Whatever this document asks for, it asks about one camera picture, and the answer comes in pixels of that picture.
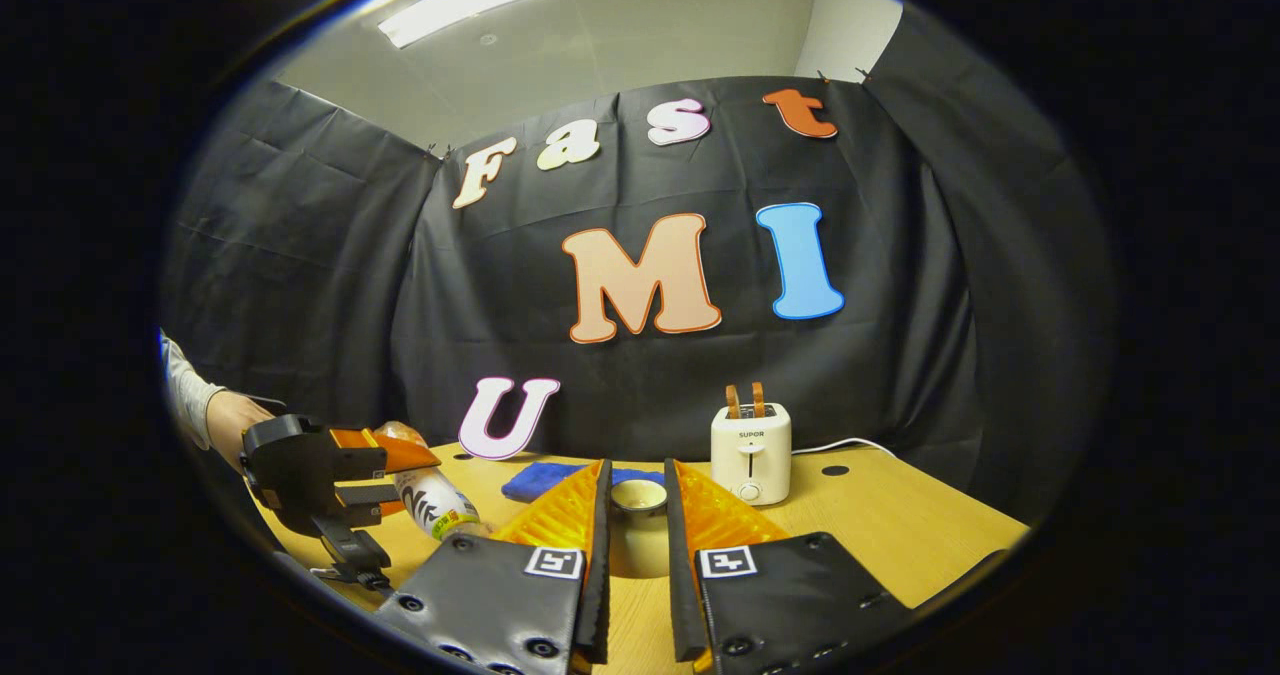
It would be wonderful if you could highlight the beige teacup lid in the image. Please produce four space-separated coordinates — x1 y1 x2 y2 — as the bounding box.
608 478 671 578

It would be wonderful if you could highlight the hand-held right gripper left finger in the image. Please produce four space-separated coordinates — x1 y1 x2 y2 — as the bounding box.
372 458 613 675

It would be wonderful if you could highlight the cream toaster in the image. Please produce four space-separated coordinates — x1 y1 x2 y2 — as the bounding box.
711 402 792 506

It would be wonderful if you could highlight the ceiling light panel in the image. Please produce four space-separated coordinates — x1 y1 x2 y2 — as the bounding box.
377 0 567 49

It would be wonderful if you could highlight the blue folded towel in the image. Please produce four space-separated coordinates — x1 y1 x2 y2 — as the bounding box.
500 461 666 503

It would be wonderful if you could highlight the clear water bottle white label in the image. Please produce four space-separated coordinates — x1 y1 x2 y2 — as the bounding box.
375 420 493 542

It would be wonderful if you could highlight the white power cable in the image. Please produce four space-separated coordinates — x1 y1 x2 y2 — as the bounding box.
790 437 901 459

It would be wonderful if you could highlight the black backdrop cloth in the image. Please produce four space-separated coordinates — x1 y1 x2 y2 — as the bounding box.
160 5 1116 526

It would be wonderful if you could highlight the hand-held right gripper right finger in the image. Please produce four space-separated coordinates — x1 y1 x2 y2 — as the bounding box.
664 458 913 675

